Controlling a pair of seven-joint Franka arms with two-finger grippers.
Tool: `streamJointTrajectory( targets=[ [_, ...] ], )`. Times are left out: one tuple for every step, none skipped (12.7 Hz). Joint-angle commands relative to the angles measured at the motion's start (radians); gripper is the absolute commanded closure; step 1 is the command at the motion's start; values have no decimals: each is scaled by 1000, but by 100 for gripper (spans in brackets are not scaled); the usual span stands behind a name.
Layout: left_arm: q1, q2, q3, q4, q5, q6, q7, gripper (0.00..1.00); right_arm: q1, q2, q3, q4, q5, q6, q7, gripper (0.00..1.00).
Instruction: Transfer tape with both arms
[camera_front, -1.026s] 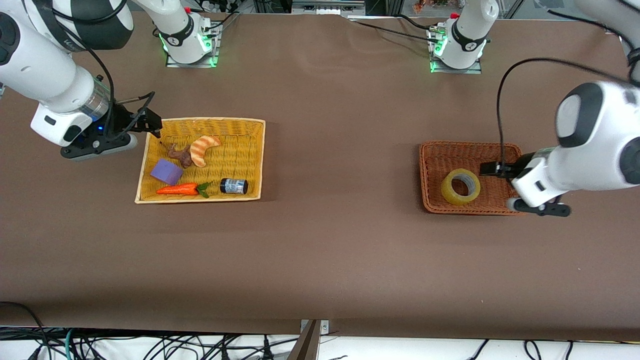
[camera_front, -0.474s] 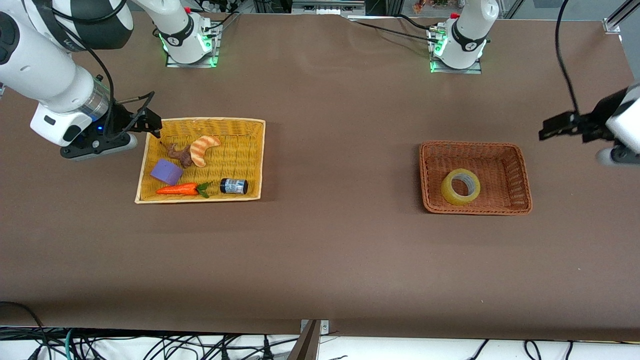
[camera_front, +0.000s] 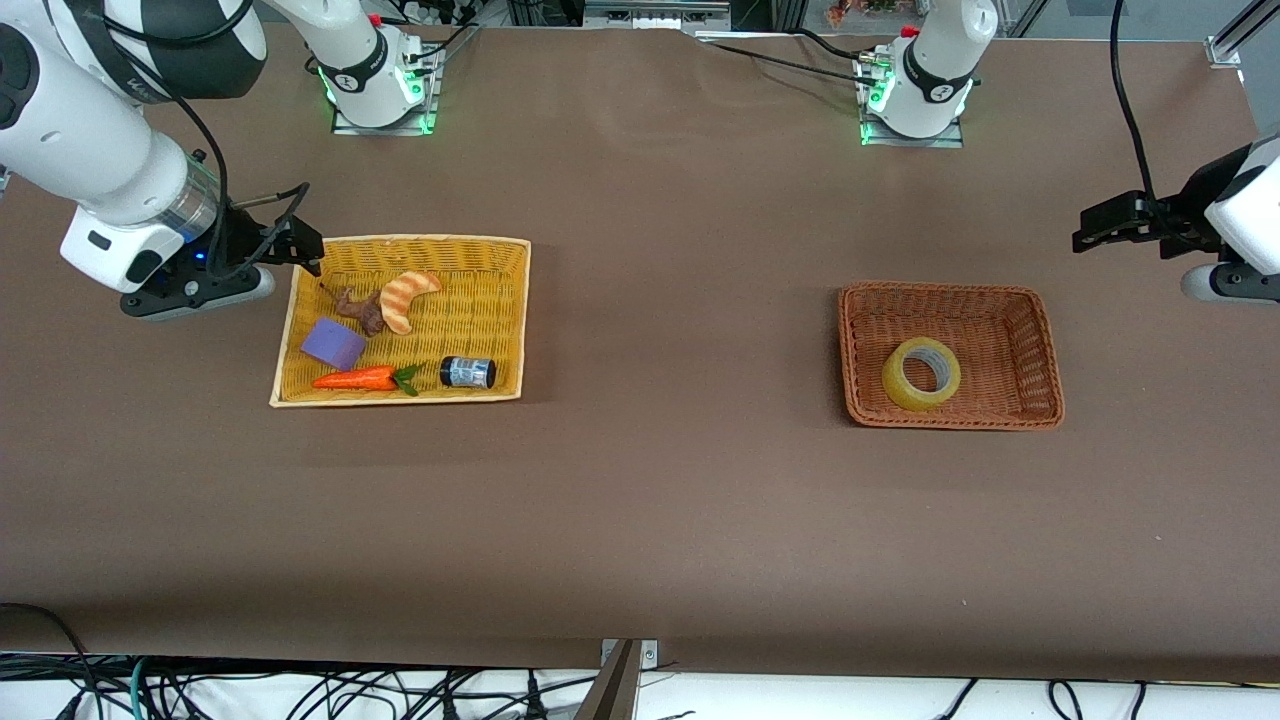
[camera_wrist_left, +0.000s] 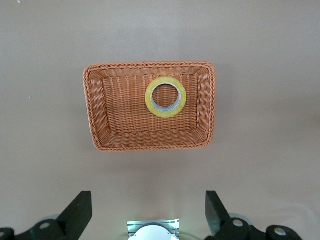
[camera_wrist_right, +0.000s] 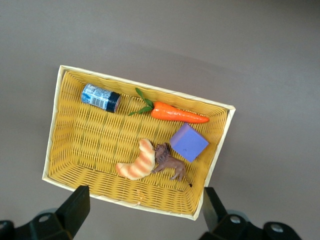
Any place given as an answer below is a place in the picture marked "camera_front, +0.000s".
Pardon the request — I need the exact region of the clear yellowish tape roll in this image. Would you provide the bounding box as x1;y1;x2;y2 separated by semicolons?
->
881;336;963;412

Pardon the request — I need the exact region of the brown root toy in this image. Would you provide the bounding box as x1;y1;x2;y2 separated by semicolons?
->
320;283;388;338

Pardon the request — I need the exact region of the purple block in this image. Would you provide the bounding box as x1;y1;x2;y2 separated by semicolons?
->
300;317;368;372

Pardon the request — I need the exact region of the toy croissant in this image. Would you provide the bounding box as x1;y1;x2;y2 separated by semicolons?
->
380;270;443;336

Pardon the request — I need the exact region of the orange toy carrot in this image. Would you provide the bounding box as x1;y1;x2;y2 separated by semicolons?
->
312;364;423;398

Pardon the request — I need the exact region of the brown wicker basket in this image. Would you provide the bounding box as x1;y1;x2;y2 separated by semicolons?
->
837;281;1066;431

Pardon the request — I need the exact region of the yellow wicker basket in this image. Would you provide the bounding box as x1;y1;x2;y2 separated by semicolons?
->
268;234;532;409

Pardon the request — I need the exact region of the small black jar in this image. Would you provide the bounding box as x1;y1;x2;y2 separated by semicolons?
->
439;356;498;391

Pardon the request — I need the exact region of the grey metal device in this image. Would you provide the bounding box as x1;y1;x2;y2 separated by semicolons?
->
583;0;731;31

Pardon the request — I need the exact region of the brown support strut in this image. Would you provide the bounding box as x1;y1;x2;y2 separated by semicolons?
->
573;640;641;720

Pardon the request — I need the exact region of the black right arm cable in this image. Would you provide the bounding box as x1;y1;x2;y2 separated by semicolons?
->
95;20;311;281

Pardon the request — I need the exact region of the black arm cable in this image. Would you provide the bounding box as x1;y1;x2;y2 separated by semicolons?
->
95;20;311;281
1108;0;1161;206

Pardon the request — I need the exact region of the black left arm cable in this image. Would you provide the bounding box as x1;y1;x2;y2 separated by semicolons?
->
1108;0;1161;206

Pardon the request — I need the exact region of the aluminium frame profile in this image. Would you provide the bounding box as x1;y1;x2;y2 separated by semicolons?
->
1205;0;1280;69

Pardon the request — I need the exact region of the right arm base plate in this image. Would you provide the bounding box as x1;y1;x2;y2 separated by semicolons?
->
330;45;441;136

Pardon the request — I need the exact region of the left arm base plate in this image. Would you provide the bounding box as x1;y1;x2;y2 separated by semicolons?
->
860;50;966;149

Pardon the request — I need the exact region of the short black table cable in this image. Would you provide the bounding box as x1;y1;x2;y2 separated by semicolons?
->
795;28;876;63

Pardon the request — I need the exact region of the long black table cable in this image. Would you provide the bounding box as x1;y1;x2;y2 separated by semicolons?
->
695;38;871;83

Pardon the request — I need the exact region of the looping black floor cable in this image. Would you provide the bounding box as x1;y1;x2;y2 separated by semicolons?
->
0;602;101;720

